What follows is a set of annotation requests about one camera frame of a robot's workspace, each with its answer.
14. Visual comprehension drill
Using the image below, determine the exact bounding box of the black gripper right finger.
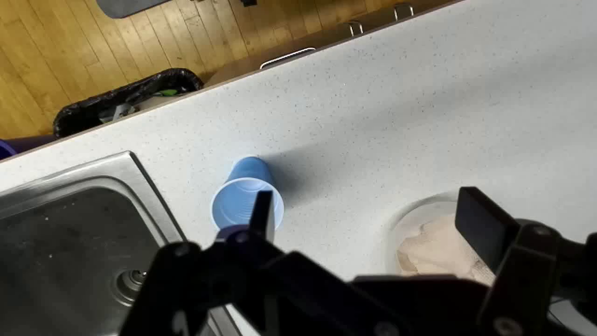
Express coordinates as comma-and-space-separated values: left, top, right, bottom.
454, 186, 597, 336

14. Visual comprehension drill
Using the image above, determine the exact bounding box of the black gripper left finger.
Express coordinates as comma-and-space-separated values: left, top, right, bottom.
120, 189, 389, 336

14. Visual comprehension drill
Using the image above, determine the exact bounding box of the translucent white plastic bowl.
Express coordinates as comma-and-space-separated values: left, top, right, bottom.
385, 191, 500, 290

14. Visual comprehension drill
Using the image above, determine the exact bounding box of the blue plastic cup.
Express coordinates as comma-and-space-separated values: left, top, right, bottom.
209, 156, 286, 244

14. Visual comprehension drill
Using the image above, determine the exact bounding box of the stainless steel sink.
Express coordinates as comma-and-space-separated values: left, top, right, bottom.
0, 150, 247, 336

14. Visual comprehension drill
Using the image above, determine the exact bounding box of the trash bin with black bag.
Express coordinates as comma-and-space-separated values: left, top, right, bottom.
53, 68, 206, 141

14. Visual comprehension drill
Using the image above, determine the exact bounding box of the wooden base cabinet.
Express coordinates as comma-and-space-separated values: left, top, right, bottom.
204, 0, 465, 90

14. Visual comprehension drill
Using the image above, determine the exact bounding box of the grey floor mat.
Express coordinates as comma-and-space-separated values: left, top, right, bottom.
96, 0, 172, 21

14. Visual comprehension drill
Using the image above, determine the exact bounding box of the long metal cabinet handle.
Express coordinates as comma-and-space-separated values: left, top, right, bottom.
258, 46, 319, 72

